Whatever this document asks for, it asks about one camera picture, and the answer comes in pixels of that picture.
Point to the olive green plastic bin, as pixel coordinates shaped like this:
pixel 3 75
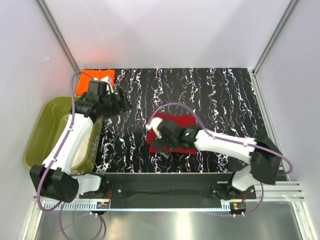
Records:
pixel 48 129

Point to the orange connector block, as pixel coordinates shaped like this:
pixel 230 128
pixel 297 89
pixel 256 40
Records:
pixel 102 205
pixel 237 206

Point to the red t shirt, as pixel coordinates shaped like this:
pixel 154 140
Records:
pixel 183 121

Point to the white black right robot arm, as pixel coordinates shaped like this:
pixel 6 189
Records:
pixel 260 154

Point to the aluminium frame rail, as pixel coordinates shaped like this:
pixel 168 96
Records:
pixel 281 192

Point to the right orange connector block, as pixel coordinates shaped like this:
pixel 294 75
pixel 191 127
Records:
pixel 237 206

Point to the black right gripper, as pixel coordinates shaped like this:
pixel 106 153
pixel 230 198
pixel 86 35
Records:
pixel 158 144

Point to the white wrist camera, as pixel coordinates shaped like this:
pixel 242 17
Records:
pixel 153 125
pixel 108 81

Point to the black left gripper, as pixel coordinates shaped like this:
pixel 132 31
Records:
pixel 122 105

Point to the left orange connector block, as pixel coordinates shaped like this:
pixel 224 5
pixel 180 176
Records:
pixel 102 205

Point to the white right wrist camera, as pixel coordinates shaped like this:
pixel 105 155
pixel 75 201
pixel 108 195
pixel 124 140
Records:
pixel 153 125

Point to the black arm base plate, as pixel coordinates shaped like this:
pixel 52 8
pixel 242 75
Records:
pixel 160 191

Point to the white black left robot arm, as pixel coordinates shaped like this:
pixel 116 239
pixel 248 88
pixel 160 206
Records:
pixel 53 177

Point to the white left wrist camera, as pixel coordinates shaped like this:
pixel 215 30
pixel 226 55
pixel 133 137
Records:
pixel 108 81

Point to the folded orange t shirt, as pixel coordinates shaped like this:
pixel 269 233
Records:
pixel 101 75

